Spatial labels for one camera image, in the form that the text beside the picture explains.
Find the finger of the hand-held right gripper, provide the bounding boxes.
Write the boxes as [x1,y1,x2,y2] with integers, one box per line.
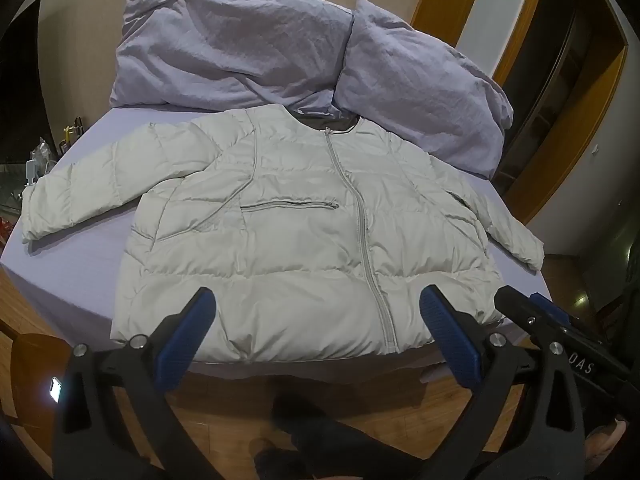
[494,285,547,344]
[529,292,572,329]

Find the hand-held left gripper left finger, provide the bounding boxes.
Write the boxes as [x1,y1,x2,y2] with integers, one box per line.
[52,286,226,480]

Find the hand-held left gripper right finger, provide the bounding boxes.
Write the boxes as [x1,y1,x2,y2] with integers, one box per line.
[419,284,591,480]

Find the cream puffer jacket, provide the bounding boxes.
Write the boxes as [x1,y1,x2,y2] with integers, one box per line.
[21,105,546,362]

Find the person's right hand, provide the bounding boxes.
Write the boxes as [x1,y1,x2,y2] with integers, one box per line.
[585,417,629,472]

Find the bed with lavender sheet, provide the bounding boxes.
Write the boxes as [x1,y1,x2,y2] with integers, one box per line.
[0,105,557,382]

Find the person's dark-clothed legs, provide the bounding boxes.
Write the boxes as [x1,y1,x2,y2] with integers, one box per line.
[252,400,431,480]

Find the dark wooden wardrobe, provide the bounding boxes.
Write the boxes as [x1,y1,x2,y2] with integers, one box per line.
[492,7,629,233]

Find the clear plastic bag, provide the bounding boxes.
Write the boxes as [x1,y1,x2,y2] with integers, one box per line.
[29,139,57,173]

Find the yellow and black tool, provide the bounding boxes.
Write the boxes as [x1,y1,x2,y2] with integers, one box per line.
[59,117,84,155]

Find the lavender pillow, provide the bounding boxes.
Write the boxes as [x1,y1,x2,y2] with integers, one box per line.
[334,0,515,179]
[109,0,357,111]

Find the orange wooden door frame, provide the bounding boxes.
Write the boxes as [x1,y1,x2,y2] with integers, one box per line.
[409,0,551,83]

